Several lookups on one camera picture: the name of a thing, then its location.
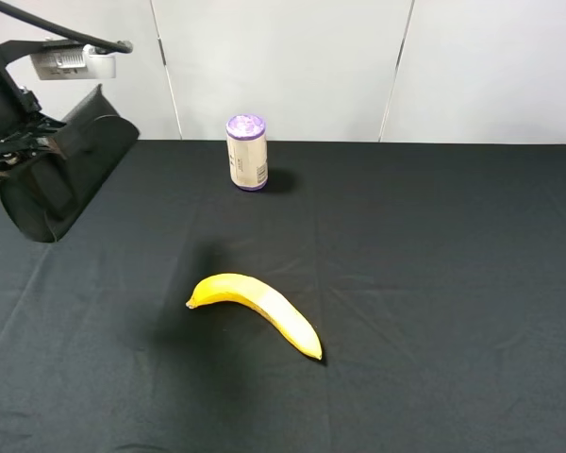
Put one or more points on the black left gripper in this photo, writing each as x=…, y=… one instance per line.
x=24, y=131

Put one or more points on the black cloth pouch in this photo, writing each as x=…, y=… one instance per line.
x=45, y=195

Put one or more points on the purple lidded cylindrical can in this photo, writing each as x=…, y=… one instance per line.
x=247, y=151

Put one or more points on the yellow banana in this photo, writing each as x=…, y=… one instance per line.
x=263, y=299

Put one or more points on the black tablecloth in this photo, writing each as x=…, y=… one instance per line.
x=433, y=274

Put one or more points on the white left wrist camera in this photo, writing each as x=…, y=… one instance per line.
x=73, y=64

